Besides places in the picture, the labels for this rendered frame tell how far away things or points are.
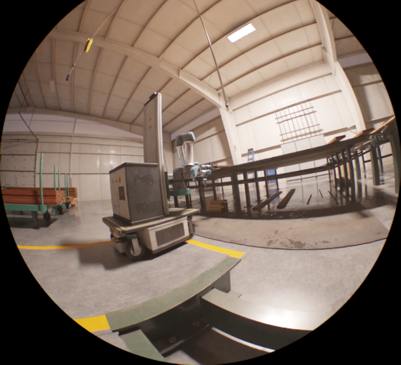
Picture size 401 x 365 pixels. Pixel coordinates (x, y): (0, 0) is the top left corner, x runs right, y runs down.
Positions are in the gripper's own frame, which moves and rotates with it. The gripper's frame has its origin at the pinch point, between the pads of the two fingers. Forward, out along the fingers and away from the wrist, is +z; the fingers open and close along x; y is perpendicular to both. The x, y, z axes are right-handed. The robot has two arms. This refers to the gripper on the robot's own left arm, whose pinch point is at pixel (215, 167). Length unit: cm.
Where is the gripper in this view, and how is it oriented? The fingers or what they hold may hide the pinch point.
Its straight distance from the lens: 242.0
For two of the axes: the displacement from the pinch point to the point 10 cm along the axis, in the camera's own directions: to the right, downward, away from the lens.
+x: -1.2, -9.8, 1.4
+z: 8.1, -0.2, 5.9
